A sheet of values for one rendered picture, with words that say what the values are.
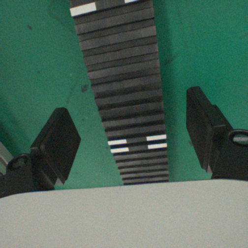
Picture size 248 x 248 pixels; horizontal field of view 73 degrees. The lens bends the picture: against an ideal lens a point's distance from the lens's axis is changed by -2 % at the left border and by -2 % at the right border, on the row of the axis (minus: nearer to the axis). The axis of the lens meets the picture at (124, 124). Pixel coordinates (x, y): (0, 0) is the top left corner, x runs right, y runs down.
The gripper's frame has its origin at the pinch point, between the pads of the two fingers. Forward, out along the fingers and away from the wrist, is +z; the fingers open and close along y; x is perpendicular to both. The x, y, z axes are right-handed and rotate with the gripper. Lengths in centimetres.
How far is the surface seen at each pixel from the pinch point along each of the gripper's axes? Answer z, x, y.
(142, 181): 2.6, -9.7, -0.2
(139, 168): 2.5, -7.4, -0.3
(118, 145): 2.7, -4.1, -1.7
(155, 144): 2.5, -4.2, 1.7
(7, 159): 5.2, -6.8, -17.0
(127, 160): 2.6, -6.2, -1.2
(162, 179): 2.6, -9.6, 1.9
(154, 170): 2.7, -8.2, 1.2
